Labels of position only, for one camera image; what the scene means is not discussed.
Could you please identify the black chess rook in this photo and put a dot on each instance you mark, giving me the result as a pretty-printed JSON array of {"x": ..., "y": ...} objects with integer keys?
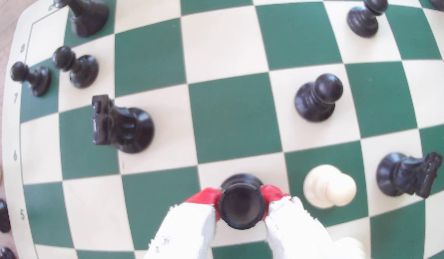
[{"x": 241, "y": 205}]

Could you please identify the black chess king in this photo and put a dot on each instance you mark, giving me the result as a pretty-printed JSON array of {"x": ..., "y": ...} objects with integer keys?
[{"x": 0, "y": 216}]

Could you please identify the black chess queen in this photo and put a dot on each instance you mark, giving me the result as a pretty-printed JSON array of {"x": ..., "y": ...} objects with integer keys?
[
  {"x": 4, "y": 254},
  {"x": 88, "y": 16}
]

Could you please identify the green white chess board mat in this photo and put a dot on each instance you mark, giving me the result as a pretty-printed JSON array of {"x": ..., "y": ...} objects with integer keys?
[{"x": 236, "y": 118}]

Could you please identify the black chess piece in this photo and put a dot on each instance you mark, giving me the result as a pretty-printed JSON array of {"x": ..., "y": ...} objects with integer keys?
[{"x": 439, "y": 3}]

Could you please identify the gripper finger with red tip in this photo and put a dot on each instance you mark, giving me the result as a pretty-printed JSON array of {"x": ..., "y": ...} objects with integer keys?
[
  {"x": 187, "y": 230},
  {"x": 297, "y": 230}
]

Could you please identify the black chess pawn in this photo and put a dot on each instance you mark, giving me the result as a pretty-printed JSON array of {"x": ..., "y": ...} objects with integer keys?
[
  {"x": 38, "y": 81},
  {"x": 313, "y": 102},
  {"x": 364, "y": 19},
  {"x": 83, "y": 70}
]

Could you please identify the black chess knight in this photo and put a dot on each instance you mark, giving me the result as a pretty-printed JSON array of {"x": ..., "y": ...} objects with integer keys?
[
  {"x": 398, "y": 176},
  {"x": 128, "y": 127}
]

